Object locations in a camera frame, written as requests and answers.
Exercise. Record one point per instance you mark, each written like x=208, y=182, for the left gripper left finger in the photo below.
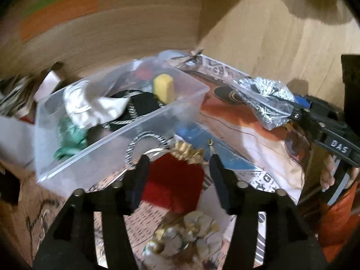
x=70, y=241

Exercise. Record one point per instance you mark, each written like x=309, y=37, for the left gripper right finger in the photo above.
x=289, y=244

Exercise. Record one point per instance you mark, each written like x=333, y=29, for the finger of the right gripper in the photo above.
x=284, y=109

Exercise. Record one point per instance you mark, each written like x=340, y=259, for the bagged steel wool scrubbers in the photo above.
x=258, y=93

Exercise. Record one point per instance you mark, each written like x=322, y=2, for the red velvet gold-trimmed pouch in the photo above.
x=175, y=179

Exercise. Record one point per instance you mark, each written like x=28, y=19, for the yellow sponge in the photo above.
x=164, y=88

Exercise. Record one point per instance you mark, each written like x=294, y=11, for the person's right hand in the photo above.
x=326, y=177

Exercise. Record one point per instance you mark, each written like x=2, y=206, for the blue card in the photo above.
x=208, y=146

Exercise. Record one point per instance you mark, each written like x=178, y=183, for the green fabric item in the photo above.
x=72, y=139

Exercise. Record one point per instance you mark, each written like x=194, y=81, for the clear plastic bin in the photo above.
x=99, y=125

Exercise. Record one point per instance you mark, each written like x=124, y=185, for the white paper sheet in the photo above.
x=17, y=142

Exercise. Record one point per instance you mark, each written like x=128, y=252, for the stack of newspapers and magazines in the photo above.
x=17, y=96

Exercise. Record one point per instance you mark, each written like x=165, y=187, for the small cardboard box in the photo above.
x=50, y=80

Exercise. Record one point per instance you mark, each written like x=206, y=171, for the orange sticky paper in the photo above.
x=55, y=14

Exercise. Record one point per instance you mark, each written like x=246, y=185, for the black pouch with chain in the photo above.
x=140, y=104

